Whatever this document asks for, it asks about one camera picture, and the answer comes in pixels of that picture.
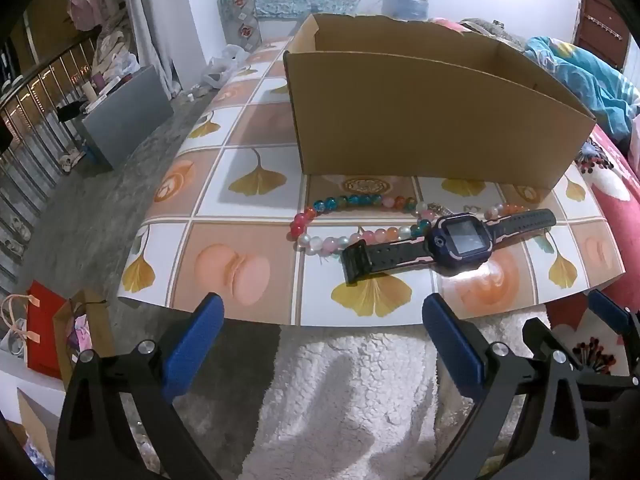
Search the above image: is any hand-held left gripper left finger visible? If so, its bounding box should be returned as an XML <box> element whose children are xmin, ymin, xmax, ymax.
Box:
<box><xmin>55</xmin><ymin>291</ymin><xmax>226</xmax><ymax>480</ymax></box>

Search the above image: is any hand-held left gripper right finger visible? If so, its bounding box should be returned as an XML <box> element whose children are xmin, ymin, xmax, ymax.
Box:
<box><xmin>421</xmin><ymin>291</ymin><xmax>593</xmax><ymax>480</ymax></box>

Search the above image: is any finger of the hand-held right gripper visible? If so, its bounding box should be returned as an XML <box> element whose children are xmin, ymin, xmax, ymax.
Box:
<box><xmin>586</xmin><ymin>289</ymin><xmax>640</xmax><ymax>342</ymax></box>
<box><xmin>521</xmin><ymin>317</ymin><xmax>640</xmax><ymax>403</ymax></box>

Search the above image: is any black and purple smartwatch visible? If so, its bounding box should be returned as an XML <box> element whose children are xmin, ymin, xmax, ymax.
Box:
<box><xmin>340</xmin><ymin>208</ymin><xmax>558</xmax><ymax>286</ymax></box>

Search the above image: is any colourful bead bracelet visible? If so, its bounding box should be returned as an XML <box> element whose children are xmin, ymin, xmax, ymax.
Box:
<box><xmin>287</xmin><ymin>193</ymin><xmax>528</xmax><ymax>259</ymax></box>

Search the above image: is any brown cardboard box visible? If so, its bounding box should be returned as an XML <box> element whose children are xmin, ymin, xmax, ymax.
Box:
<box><xmin>282</xmin><ymin>12</ymin><xmax>597</xmax><ymax>192</ymax></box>

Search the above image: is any brown paper bag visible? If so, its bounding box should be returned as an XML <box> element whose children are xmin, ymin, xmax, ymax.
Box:
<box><xmin>52</xmin><ymin>300</ymin><xmax>118</xmax><ymax>391</ymax></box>

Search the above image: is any white fluffy blanket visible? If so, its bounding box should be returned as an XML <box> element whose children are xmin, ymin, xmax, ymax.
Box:
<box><xmin>195</xmin><ymin>310</ymin><xmax>551</xmax><ymax>480</ymax></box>

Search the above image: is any red gift bag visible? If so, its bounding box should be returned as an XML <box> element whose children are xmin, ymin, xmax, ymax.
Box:
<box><xmin>25</xmin><ymin>280</ymin><xmax>68</xmax><ymax>378</ymax></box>

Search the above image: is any grey storage box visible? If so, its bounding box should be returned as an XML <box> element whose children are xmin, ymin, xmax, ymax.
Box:
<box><xmin>80</xmin><ymin>64</ymin><xmax>175</xmax><ymax>171</ymax></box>

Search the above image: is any blue blanket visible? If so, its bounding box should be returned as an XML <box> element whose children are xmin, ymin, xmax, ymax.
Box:
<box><xmin>525</xmin><ymin>35</ymin><xmax>640</xmax><ymax>141</ymax></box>

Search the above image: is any white plastic bag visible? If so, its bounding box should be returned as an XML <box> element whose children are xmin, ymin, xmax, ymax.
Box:
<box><xmin>202</xmin><ymin>44</ymin><xmax>251</xmax><ymax>88</ymax></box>

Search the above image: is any metal railing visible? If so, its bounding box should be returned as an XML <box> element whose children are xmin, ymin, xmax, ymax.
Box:
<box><xmin>0</xmin><ymin>40</ymin><xmax>101</xmax><ymax>281</ymax></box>

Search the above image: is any brown door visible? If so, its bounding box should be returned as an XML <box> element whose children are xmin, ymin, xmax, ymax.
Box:
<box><xmin>572</xmin><ymin>0</ymin><xmax>632</xmax><ymax>71</ymax></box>

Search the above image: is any grey cloth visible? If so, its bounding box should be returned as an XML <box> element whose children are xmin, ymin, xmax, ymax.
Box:
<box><xmin>460</xmin><ymin>18</ymin><xmax>526</xmax><ymax>52</ymax></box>

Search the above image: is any white curtain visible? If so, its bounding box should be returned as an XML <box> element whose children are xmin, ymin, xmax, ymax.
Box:
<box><xmin>125</xmin><ymin>0</ymin><xmax>182</xmax><ymax>101</ymax></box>

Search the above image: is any red square patterned cloth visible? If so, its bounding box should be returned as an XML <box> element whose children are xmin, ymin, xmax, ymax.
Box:
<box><xmin>219</xmin><ymin>0</ymin><xmax>261</xmax><ymax>48</ymax></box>

